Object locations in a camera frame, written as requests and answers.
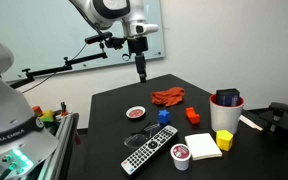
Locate black knob mount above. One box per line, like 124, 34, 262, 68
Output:
258, 101, 288, 136

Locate orange cloth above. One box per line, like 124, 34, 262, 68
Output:
150, 87, 186, 108

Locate white notepad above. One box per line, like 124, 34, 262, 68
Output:
184, 132, 223, 162

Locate black and orange clamp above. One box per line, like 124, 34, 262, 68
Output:
59, 101, 69, 117

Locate glass whiteboard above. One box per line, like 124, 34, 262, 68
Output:
0, 0, 167, 83

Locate white coffee pod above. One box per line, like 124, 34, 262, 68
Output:
169, 143, 192, 172

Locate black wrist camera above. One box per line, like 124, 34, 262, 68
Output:
104, 36, 128, 51

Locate blue star block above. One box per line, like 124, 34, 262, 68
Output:
157, 109, 171, 127

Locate white cup with red inside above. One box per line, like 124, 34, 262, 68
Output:
209, 93, 246, 135

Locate red frame clip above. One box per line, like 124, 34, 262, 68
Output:
73, 132, 82, 146

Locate aluminium rail frame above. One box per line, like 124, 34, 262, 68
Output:
37, 112, 80, 180

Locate black stereo camera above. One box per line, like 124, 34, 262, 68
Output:
84, 31, 113, 45

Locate black glasses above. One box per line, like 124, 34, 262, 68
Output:
123, 121, 161, 149

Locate small red and white plate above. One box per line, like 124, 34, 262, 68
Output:
125, 105, 147, 120

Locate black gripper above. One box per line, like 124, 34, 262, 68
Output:
127, 35, 149, 84

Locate thin black camera cable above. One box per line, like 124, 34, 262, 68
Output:
21, 43, 88, 94

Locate yellow pentagon block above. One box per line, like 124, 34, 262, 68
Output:
215, 129, 235, 152

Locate orange plastic block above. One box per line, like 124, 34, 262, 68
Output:
184, 106, 201, 126

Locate grey remote control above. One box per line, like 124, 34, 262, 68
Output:
120, 124, 179, 177

